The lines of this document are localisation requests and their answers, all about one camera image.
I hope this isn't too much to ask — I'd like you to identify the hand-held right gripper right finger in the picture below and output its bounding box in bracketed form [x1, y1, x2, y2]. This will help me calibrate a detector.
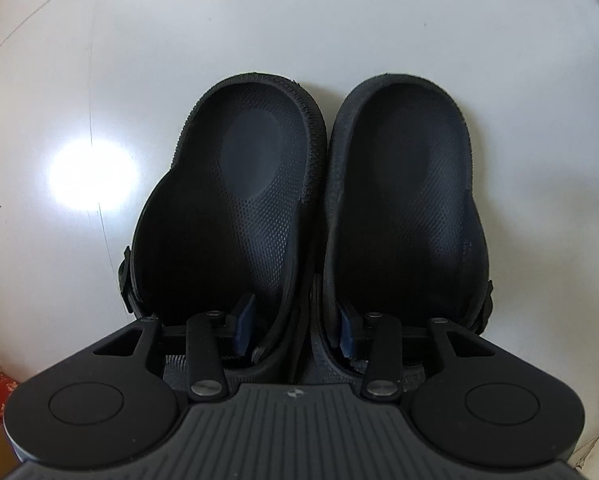
[335, 304, 500, 402]

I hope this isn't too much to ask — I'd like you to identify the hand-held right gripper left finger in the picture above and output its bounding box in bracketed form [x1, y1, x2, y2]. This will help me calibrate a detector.
[94, 292, 258, 402]

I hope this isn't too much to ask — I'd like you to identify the black textured strap clog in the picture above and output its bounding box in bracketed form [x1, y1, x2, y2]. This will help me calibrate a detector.
[118, 71, 329, 384]
[299, 73, 496, 397]

